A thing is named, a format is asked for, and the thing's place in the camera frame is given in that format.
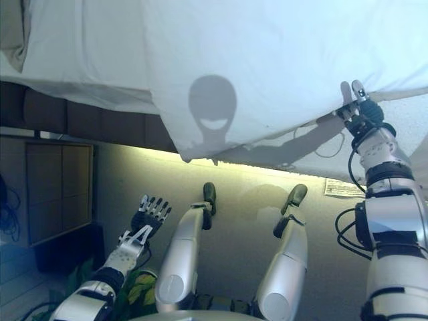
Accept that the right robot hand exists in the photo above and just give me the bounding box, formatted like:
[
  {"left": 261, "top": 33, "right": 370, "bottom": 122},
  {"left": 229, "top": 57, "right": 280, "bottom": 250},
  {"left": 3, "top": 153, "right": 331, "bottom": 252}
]
[{"left": 336, "top": 79, "right": 385, "bottom": 136}]

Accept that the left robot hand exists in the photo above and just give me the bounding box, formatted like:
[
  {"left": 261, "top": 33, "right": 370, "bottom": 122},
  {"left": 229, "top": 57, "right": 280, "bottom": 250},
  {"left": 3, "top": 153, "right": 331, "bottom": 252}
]
[{"left": 131, "top": 193, "right": 173, "bottom": 241}]

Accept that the white duvet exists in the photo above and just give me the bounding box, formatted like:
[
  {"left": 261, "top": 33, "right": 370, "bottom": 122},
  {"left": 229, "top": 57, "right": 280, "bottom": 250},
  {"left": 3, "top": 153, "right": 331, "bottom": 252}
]
[{"left": 19, "top": 0, "right": 428, "bottom": 165}]

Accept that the left silver robot leg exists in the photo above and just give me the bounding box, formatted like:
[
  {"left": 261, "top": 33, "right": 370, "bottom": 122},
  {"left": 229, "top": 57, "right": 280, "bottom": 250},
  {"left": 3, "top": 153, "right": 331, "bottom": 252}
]
[{"left": 154, "top": 202, "right": 215, "bottom": 314}]

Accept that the white fringed textured blanket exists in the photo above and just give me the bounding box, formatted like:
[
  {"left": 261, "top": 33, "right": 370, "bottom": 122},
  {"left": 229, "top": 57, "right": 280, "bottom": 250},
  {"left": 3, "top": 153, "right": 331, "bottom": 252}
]
[{"left": 213, "top": 100, "right": 368, "bottom": 187}]

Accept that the left dark robot foot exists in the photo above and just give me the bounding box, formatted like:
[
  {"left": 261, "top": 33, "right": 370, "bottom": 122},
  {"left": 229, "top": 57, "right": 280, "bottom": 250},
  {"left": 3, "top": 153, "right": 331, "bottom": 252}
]
[{"left": 202, "top": 182, "right": 218, "bottom": 215}]

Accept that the dark robot foot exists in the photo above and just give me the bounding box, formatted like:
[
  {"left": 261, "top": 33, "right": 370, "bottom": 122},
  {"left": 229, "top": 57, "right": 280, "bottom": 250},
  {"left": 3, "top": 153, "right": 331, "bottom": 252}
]
[
  {"left": 280, "top": 184, "right": 308, "bottom": 217},
  {"left": 202, "top": 182, "right": 218, "bottom": 215}
]

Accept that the green leafy plant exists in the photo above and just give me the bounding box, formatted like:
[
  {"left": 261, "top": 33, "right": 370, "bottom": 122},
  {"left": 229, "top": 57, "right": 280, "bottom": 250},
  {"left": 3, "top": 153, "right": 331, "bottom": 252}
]
[{"left": 33, "top": 259, "right": 158, "bottom": 321}]

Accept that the printed paper sheet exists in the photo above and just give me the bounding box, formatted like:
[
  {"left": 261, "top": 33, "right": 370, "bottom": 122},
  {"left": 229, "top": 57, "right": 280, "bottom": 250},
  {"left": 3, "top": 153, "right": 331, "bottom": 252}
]
[{"left": 323, "top": 178, "right": 368, "bottom": 198}]

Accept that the wooden nightstand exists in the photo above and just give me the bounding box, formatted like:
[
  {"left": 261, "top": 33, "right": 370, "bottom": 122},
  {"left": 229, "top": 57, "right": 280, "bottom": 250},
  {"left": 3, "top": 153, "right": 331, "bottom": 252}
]
[{"left": 0, "top": 140, "right": 98, "bottom": 248}]

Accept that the right dark robot foot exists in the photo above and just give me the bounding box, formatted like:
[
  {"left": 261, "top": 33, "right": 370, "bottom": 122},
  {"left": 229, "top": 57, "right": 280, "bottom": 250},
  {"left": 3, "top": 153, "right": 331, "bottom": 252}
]
[{"left": 280, "top": 184, "right": 308, "bottom": 217}]

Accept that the white sheeted mattress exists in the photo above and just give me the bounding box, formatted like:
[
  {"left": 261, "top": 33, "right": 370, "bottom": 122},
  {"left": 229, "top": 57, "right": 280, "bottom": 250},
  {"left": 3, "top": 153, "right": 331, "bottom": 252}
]
[{"left": 0, "top": 49, "right": 161, "bottom": 116}]

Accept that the brown bed frame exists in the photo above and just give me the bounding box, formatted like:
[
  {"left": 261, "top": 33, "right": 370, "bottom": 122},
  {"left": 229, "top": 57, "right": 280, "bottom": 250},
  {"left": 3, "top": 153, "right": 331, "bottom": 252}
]
[{"left": 0, "top": 80, "right": 180, "bottom": 158}]

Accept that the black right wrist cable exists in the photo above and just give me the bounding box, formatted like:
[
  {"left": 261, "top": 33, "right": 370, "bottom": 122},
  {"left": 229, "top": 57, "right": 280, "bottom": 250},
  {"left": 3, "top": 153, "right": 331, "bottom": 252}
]
[{"left": 335, "top": 148, "right": 372, "bottom": 259}]

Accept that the black cable bundle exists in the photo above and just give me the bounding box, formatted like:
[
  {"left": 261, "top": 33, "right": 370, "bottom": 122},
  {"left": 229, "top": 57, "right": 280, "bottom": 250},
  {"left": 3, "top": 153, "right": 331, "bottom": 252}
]
[{"left": 0, "top": 173, "right": 21, "bottom": 241}]

